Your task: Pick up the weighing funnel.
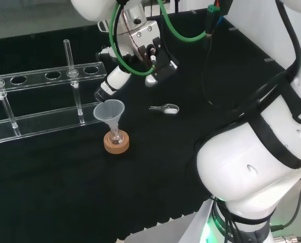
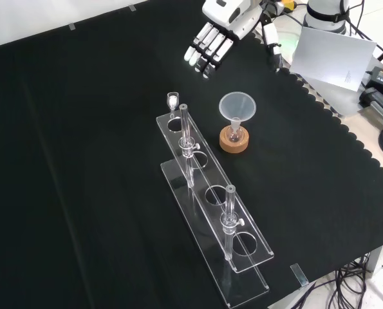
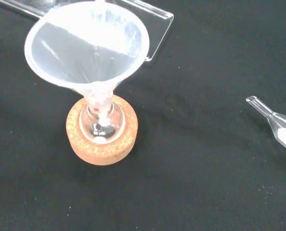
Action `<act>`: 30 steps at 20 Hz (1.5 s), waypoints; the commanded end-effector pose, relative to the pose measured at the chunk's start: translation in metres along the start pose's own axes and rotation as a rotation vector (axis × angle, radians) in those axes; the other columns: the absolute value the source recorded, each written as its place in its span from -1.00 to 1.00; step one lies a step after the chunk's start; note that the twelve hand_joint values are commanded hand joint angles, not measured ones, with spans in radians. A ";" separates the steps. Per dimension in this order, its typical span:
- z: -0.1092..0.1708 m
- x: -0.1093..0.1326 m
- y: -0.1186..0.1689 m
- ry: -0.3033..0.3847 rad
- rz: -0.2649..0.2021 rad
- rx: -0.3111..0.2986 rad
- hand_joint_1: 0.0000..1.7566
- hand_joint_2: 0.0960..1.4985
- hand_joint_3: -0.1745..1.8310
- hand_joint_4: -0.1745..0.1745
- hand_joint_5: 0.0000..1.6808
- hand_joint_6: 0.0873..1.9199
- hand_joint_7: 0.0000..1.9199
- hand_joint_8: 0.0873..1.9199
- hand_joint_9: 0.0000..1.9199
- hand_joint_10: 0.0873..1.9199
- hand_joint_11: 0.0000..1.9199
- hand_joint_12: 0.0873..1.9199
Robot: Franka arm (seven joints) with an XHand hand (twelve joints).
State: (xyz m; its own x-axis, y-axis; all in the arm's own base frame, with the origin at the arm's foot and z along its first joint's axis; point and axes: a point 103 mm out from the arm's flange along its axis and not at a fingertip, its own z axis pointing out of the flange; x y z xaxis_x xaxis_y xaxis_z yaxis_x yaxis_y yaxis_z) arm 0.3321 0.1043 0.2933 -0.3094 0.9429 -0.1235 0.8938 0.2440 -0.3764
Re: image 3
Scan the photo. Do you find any cork ring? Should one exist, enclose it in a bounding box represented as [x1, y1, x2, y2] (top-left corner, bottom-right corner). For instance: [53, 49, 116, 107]
[65, 95, 139, 171]

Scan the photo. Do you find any clear acrylic funnel stand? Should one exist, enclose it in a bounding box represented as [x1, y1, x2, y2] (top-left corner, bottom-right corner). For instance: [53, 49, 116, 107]
[0, 0, 175, 64]

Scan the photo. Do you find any black bench cloth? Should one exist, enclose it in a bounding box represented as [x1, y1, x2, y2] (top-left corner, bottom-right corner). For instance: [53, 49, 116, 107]
[0, 0, 286, 231]

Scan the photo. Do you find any small round-bottom glass flask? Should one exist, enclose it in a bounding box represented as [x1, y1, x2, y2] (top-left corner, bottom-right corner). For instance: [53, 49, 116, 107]
[80, 95, 126, 143]

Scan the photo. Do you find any translucent plastic funnel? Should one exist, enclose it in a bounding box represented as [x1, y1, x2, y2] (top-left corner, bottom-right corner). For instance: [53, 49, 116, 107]
[24, 1, 150, 108]

